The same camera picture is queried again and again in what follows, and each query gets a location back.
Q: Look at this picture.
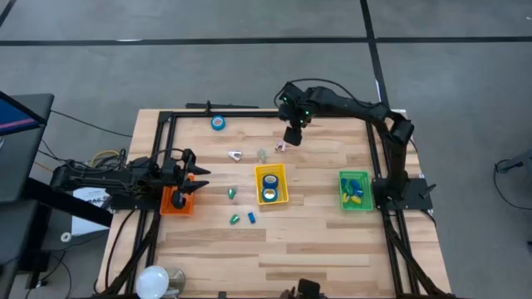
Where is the green plastic basket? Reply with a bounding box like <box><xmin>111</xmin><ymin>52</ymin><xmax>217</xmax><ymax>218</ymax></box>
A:
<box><xmin>337</xmin><ymin>169</ymin><xmax>374</xmax><ymax>212</ymax></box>

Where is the yellow cable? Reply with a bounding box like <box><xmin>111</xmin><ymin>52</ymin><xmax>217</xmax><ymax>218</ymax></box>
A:
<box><xmin>90</xmin><ymin>149</ymin><xmax>122</xmax><ymax>169</ymax></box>

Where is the black aluminium table frame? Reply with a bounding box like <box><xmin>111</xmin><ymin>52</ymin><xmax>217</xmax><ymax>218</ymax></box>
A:
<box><xmin>93</xmin><ymin>108</ymin><xmax>456</xmax><ymax>299</ymax></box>

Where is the white paper sheet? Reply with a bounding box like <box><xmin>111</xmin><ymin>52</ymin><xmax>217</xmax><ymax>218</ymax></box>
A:
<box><xmin>71</xmin><ymin>186</ymin><xmax>112</xmax><ymax>237</ymax></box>

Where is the orange plastic basket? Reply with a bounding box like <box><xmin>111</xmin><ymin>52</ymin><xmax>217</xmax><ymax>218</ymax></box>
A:
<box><xmin>160</xmin><ymin>174</ymin><xmax>196</xmax><ymax>217</ymax></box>

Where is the black bulky device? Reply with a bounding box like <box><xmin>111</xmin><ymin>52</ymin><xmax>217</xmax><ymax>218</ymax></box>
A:
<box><xmin>284</xmin><ymin>277</ymin><xmax>324</xmax><ymax>299</ymax></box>

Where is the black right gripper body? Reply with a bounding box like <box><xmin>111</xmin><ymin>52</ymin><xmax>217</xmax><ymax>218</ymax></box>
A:
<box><xmin>281</xmin><ymin>111</ymin><xmax>312</xmax><ymax>138</ymax></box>

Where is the laptop with blue screen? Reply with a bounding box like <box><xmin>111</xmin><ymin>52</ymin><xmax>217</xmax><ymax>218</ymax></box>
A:
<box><xmin>0</xmin><ymin>90</ymin><xmax>47</xmax><ymax>137</ymax></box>

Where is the yellow plastic basket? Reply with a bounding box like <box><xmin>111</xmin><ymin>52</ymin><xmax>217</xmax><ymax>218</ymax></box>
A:
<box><xmin>254</xmin><ymin>163</ymin><xmax>290</xmax><ymax>207</ymax></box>

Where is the black desk beam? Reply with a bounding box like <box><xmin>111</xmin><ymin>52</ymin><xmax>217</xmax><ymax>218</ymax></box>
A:
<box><xmin>22</xmin><ymin>177</ymin><xmax>114</xmax><ymax>228</ymax></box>

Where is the white globe lamp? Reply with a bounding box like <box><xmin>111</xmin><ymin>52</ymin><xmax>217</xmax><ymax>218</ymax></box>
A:
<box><xmin>135</xmin><ymin>264</ymin><xmax>170</xmax><ymax>299</ymax></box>

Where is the round metal lamp base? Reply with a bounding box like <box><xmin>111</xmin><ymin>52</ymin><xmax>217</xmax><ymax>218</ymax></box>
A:
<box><xmin>164</xmin><ymin>267</ymin><xmax>187</xmax><ymax>298</ymax></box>

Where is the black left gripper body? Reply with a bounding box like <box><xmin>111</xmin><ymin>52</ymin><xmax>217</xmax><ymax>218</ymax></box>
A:
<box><xmin>160</xmin><ymin>147</ymin><xmax>197</xmax><ymax>211</ymax></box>

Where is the black floor cable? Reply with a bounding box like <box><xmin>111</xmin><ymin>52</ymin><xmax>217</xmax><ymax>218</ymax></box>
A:
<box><xmin>49</xmin><ymin>108</ymin><xmax>134</xmax><ymax>139</ymax></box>
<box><xmin>493</xmin><ymin>159</ymin><xmax>532</xmax><ymax>211</ymax></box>

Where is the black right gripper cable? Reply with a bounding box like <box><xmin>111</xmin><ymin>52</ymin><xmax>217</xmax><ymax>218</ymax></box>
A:
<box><xmin>273</xmin><ymin>77</ymin><xmax>358</xmax><ymax>110</ymax></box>

